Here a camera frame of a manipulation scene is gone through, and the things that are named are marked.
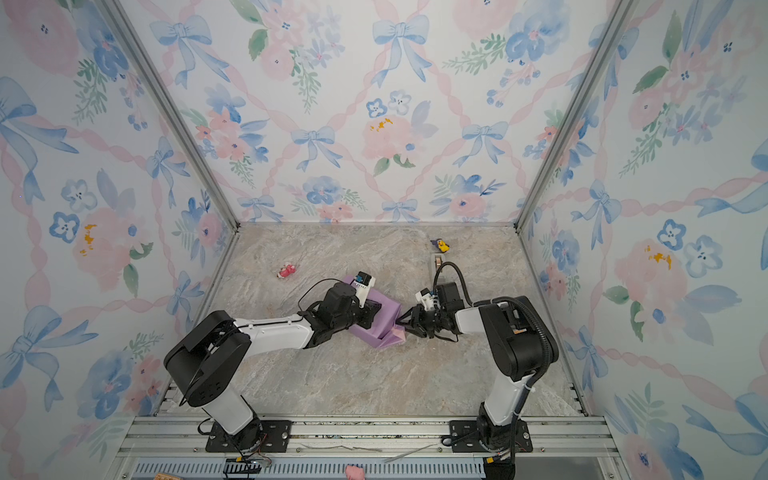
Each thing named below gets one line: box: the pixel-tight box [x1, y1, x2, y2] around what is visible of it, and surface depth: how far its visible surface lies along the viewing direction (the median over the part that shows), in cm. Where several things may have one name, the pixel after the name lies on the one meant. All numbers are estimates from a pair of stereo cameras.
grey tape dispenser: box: [430, 253, 446, 277], surface depth 105 cm
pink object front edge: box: [345, 465, 366, 480], surface depth 69 cm
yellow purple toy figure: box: [430, 238, 451, 253], surface depth 113 cm
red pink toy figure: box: [276, 263, 297, 279], surface depth 105 cm
